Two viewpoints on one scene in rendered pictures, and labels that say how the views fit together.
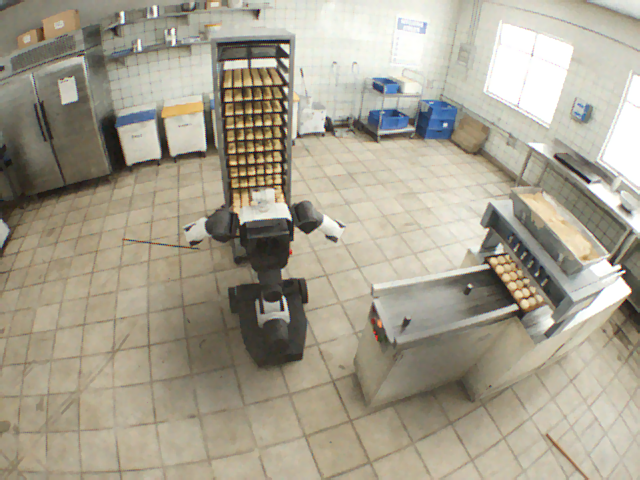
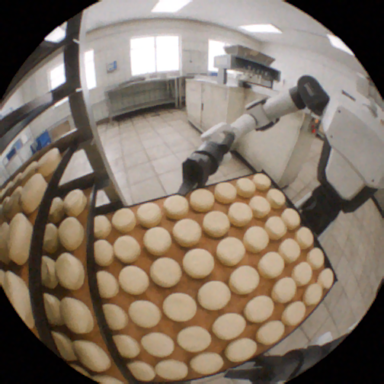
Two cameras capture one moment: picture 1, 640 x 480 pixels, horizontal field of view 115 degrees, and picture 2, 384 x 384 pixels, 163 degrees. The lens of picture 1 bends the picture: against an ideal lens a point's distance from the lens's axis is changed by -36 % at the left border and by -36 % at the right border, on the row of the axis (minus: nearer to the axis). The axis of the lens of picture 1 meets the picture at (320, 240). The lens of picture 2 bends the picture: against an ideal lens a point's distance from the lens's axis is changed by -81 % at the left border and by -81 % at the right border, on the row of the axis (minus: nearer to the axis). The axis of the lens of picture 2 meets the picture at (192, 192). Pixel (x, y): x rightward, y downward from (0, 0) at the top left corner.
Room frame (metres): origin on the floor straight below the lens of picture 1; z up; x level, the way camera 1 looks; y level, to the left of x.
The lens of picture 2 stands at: (1.77, 0.47, 0.93)
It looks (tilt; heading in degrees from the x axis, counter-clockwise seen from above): 47 degrees down; 267
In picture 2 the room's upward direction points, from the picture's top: straight up
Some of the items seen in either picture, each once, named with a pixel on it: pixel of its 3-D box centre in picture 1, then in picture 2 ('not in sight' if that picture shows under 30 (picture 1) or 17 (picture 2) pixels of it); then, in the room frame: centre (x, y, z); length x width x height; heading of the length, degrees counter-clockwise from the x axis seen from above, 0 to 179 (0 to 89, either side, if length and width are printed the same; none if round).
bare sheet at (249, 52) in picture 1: (250, 51); not in sight; (2.17, 0.56, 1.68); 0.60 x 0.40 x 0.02; 17
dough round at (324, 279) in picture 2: not in sight; (324, 279); (1.48, 0.52, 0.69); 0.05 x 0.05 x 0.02
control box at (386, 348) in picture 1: (381, 327); (313, 124); (0.81, -0.32, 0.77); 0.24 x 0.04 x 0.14; 17
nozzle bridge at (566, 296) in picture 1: (533, 265); (248, 74); (1.06, -1.15, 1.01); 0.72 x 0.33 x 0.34; 17
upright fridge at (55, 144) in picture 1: (56, 115); not in sight; (3.06, 3.53, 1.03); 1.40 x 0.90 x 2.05; 114
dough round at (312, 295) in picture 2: not in sight; (312, 295); (1.54, 0.53, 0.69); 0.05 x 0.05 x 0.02
